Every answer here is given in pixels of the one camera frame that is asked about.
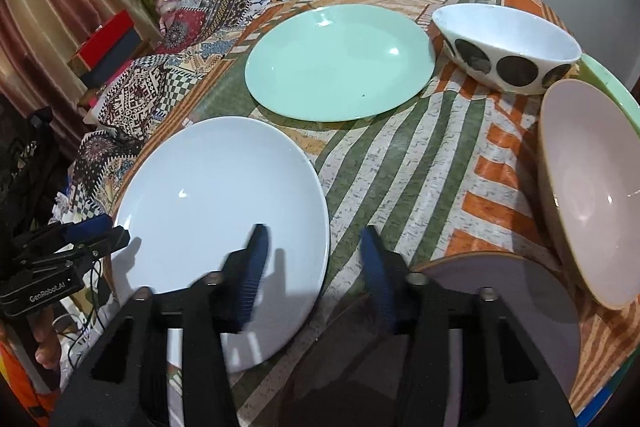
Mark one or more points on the dark blue box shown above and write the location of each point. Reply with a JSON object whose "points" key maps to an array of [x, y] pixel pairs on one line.
{"points": [[117, 57]]}

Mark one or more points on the orange striped patchwork tablecloth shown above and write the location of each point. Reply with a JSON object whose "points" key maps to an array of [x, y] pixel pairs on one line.
{"points": [[425, 167]]}

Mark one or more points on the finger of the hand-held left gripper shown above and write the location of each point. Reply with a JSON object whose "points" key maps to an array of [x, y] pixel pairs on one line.
{"points": [[87, 227], [105, 242]]}

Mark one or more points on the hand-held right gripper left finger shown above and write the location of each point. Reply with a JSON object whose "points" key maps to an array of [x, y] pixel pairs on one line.
{"points": [[252, 274]]}

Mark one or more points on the checkered printed blanket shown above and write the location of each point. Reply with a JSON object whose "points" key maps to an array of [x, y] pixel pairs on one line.
{"points": [[150, 92]]}

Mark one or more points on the pink bunny toy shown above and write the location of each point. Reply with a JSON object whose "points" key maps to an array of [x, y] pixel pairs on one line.
{"points": [[167, 4]]}

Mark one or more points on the pink bowl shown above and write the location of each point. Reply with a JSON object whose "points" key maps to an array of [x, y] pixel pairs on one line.
{"points": [[590, 187]]}

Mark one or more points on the red box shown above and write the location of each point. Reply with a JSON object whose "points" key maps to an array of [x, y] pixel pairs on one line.
{"points": [[105, 37]]}

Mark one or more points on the mint green plate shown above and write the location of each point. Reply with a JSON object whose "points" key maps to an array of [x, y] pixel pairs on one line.
{"points": [[340, 62]]}

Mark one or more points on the black fabric bag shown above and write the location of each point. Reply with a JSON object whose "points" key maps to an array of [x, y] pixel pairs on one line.
{"points": [[30, 167]]}

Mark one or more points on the white bowl with black dots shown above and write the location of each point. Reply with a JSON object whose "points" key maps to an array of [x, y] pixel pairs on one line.
{"points": [[500, 32]]}

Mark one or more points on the person's left hand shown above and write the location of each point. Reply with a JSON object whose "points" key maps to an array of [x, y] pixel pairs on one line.
{"points": [[47, 342]]}

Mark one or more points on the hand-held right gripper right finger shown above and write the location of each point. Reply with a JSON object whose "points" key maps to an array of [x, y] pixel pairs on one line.
{"points": [[377, 279]]}

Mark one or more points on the orange garment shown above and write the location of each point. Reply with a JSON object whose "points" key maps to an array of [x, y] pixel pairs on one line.
{"points": [[22, 387]]}

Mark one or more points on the green bowl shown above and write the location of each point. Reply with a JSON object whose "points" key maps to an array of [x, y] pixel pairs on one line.
{"points": [[607, 79]]}

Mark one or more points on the white plate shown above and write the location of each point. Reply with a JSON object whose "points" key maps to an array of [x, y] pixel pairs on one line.
{"points": [[200, 187]]}

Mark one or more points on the pink plate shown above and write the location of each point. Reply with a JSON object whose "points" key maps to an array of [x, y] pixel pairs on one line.
{"points": [[545, 302]]}

